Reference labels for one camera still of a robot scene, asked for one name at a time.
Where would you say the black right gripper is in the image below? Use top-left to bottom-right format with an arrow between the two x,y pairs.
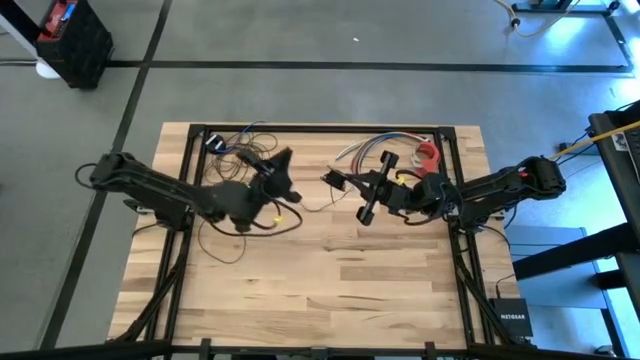
341,151 -> 452,225

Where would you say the yellow hanging cable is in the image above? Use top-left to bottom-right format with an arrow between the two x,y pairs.
549,119 -> 640,162

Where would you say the red tape dispenser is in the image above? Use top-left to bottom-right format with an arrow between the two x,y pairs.
417,141 -> 442,176

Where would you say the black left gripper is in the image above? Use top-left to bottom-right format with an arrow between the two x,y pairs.
213,147 -> 304,235

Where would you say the beige cable with plug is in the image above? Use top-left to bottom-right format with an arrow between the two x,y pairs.
494,0 -> 584,39

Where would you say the long thin black cord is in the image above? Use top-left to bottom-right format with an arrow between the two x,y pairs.
197,130 -> 354,265

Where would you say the colourful cable bundle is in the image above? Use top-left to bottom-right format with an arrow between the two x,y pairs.
349,132 -> 432,174

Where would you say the black side desk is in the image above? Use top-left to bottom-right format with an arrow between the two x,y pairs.
512,99 -> 640,359

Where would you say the black stand base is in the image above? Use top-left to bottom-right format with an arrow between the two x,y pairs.
510,0 -> 621,15

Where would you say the black switch cable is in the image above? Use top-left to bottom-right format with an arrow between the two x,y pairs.
494,272 -> 516,301

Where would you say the black floor stand bar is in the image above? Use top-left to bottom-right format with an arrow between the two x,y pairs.
0,0 -> 44,49

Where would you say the black Netgear network switch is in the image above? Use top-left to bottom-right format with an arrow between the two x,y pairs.
488,297 -> 534,339

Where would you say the blue round device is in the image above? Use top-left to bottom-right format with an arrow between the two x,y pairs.
204,133 -> 229,155

